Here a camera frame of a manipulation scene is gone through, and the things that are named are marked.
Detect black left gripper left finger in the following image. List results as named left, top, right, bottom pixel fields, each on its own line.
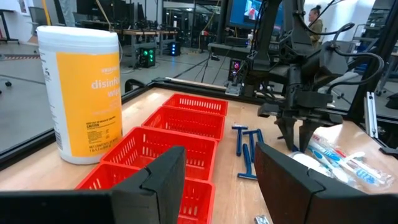
left=0, top=145, right=187, bottom=224

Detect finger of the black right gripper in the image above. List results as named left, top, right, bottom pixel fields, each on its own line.
left=274, top=116, right=297, bottom=152
left=298, top=120, right=325, bottom=153

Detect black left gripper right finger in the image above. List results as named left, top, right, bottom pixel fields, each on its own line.
left=253, top=141, right=398, bottom=224

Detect cotton balls clear bag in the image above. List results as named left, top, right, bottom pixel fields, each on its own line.
left=287, top=151, right=332, bottom=178

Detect blue and white toothbrush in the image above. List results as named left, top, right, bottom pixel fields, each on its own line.
left=307, top=141, right=351, bottom=184
left=343, top=161, right=388, bottom=187

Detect blue disposable razor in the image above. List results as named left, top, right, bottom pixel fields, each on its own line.
left=242, top=128, right=265, bottom=164
left=231, top=124, right=249, bottom=157
left=237, top=142, right=259, bottom=181

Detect red and white toothbrush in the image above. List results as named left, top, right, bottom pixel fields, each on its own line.
left=340, top=151, right=367, bottom=164
left=312, top=133, right=385, bottom=177

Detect silver aluminium bar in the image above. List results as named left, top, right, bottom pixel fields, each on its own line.
left=363, top=91, right=379, bottom=139

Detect person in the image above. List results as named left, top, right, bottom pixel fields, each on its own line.
left=307, top=4, right=325, bottom=49

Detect computer tower pink light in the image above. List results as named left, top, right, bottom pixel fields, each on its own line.
left=228, top=58, right=244, bottom=82

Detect black table clamp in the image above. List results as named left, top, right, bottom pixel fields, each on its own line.
left=378, top=145, right=398, bottom=157

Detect computer tower blue lights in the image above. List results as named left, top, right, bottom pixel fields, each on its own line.
left=169, top=41, right=182, bottom=57

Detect computer tower green lights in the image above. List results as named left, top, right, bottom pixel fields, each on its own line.
left=137, top=46, right=157, bottom=68

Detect wooden workbench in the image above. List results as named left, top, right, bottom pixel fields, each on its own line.
left=112, top=28, right=180, bottom=58

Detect blue wall screen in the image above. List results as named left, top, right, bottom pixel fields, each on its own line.
left=228, top=0, right=285, bottom=30

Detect yellow hanging cord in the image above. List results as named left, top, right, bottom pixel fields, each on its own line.
left=94, top=0, right=113, bottom=32

